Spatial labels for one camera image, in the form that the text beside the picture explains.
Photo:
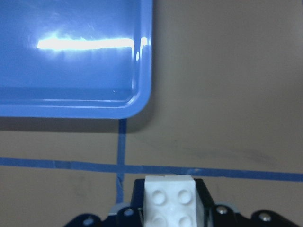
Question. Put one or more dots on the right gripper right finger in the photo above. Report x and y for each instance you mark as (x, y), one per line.
(204, 196)

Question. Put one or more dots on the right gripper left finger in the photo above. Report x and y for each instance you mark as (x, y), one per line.
(137, 198)

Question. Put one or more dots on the white block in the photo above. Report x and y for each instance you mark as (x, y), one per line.
(172, 201)

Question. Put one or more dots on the blue plastic tray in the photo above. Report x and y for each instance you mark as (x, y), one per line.
(75, 58)

